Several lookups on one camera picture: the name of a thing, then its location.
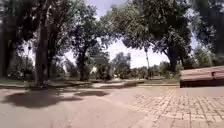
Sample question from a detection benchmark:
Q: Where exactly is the dry grass verge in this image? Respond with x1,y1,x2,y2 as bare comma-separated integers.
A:
0,77,94,90
133,77,181,86

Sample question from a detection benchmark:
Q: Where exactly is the wood of green trees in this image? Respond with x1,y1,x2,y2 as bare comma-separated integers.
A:
0,0,224,86

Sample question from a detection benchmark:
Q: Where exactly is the brown dirt path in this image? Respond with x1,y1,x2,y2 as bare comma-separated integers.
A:
0,81,181,128

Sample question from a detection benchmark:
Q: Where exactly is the brick paved ground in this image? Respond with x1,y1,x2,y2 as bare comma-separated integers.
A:
128,86,224,128

